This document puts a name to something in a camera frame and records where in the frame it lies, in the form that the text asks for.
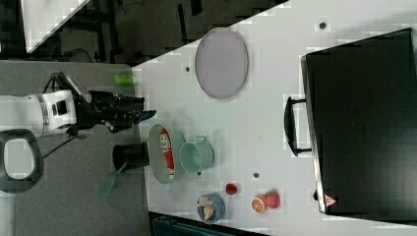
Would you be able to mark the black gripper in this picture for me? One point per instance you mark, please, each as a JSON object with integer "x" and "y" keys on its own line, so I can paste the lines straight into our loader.
{"x": 116, "y": 111}

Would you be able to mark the red felt ketchup bottle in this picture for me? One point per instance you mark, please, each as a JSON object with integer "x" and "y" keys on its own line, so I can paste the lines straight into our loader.
{"x": 165, "y": 143}

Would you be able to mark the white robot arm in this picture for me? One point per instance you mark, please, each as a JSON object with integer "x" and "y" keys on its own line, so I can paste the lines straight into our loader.
{"x": 66, "y": 112}

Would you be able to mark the green cylindrical object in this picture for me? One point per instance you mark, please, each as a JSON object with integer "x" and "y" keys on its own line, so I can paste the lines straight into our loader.
{"x": 123, "y": 80}

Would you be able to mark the black cylindrical container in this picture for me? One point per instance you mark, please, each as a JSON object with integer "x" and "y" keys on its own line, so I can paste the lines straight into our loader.
{"x": 132, "y": 155}

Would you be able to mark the green metal cup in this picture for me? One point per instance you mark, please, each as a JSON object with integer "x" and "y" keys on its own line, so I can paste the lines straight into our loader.
{"x": 197, "y": 155}

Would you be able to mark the green slotted spatula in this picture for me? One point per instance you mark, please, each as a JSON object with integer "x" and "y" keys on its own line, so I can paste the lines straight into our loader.
{"x": 108, "y": 184}

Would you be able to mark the round grey plate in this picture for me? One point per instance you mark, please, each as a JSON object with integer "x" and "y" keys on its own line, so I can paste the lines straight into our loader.
{"x": 221, "y": 63}

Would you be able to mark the felt banana pieces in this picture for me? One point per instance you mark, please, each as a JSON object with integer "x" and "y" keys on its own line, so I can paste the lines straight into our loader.
{"x": 208, "y": 207}

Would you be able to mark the dark blue crate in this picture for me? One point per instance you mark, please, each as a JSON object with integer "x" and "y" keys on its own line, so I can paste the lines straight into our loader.
{"x": 168, "y": 225}

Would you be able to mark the small red felt fruit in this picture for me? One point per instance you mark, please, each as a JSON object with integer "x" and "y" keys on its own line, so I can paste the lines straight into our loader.
{"x": 231, "y": 189}

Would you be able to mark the blue bowl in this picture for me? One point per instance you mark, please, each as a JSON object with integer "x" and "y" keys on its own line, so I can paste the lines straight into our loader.
{"x": 219, "y": 212}

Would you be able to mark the felt orange slice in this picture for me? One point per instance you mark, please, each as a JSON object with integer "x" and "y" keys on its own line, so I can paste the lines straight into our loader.
{"x": 258, "y": 205}

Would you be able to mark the felt strawberry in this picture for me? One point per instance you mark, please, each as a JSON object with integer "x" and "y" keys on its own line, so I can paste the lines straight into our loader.
{"x": 272, "y": 199}

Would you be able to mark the black toaster oven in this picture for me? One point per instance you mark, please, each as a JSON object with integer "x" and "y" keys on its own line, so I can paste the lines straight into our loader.
{"x": 360, "y": 100}

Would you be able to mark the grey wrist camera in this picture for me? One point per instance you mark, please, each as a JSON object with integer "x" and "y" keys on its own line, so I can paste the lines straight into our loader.
{"x": 67, "y": 82}

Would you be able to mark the black ring handle object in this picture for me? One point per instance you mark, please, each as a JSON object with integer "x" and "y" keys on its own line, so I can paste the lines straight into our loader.
{"x": 21, "y": 161}

